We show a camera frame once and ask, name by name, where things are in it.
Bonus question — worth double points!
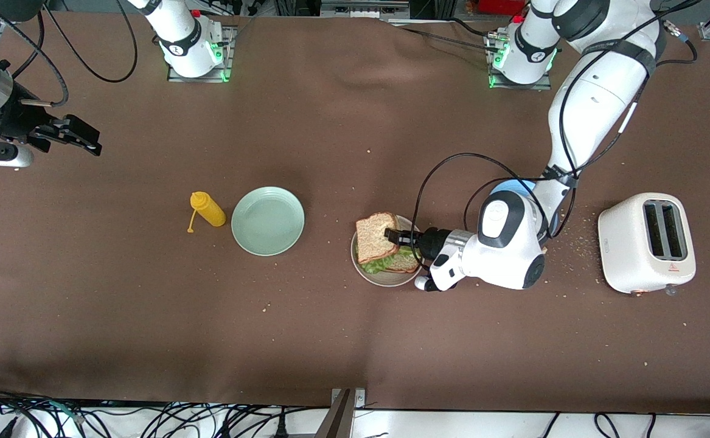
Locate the white two-slot toaster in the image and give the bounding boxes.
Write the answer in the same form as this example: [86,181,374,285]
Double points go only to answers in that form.
[597,192,697,297]

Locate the tangled black floor cables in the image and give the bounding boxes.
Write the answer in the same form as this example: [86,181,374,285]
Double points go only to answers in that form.
[0,382,313,438]

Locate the yellow mustard squeeze bottle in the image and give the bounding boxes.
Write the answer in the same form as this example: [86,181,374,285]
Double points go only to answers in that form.
[187,191,227,234]

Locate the blue plate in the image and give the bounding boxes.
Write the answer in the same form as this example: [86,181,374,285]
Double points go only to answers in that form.
[487,179,541,198]

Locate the red box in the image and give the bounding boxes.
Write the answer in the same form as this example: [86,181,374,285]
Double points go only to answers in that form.
[475,0,527,16]

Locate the silver metal bracket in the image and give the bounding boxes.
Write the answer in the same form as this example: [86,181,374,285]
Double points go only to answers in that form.
[331,388,367,409]

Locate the black base power cable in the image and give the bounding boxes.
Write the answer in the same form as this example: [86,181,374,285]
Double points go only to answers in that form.
[388,17,498,49]

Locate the brown bread slice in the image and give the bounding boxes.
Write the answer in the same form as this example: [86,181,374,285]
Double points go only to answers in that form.
[355,212,401,265]
[385,246,421,274]

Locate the beige plate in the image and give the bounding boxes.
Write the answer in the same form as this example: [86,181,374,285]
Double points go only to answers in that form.
[350,214,426,287]

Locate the grey power strip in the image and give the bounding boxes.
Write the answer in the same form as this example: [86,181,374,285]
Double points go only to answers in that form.
[320,0,411,19]

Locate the green lettuce leaf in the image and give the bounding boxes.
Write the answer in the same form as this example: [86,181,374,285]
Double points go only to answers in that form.
[360,246,416,274]

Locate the dark metal pole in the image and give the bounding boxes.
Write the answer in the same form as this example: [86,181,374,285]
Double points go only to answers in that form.
[314,389,355,438]

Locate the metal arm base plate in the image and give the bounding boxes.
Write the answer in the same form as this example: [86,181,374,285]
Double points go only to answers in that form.
[486,30,553,91]
[167,24,234,83]

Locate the mint green plate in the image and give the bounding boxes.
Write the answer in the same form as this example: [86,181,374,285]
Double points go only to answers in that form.
[231,186,305,257]

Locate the brown tablecloth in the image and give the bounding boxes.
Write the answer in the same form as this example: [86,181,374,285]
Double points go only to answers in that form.
[0,11,710,415]

